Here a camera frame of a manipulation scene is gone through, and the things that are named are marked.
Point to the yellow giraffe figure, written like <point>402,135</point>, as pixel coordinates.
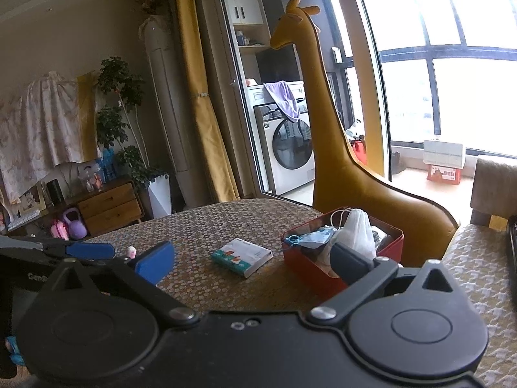
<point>340,179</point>

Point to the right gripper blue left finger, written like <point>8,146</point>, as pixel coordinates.
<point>154,264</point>

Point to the white bunny plush toy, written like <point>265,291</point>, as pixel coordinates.
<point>131,252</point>

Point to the yellow curtain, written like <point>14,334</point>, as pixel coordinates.
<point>215,157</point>

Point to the white tissue pack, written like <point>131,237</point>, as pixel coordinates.
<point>242,257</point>

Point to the white washing machine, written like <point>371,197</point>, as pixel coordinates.
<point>287,148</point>

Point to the green potted tree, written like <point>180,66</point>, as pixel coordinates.
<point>123,95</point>

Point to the blue cartoon face mask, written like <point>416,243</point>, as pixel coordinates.
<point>313,240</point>

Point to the white wall cabinet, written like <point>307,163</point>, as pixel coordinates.
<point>245,12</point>

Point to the red rectangular storage box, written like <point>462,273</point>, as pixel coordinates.
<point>318,277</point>

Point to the white tower air conditioner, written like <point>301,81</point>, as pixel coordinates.
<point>174,110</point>

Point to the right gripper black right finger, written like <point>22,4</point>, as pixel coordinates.
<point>348,264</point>

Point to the white plant pot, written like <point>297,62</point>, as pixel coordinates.
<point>158,197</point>

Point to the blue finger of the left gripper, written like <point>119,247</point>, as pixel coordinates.
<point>90,250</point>

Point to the white drawstring bag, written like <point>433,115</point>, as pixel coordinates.
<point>353,230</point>

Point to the red cardboard box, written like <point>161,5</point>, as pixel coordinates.
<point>447,175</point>

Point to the purple kettlebell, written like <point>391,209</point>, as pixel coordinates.
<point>76,227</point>

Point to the purple towel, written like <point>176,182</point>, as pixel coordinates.
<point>283,96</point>

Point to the floral hanging cloth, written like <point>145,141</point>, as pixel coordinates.
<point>50,123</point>

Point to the white box on balcony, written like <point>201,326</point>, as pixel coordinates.
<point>443,153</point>

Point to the pink toy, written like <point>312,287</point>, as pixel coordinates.
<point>59,230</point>

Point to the wooden drawer cabinet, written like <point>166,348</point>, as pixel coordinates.
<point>114,206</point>

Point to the beige sofa armrest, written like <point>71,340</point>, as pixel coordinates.
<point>493,190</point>

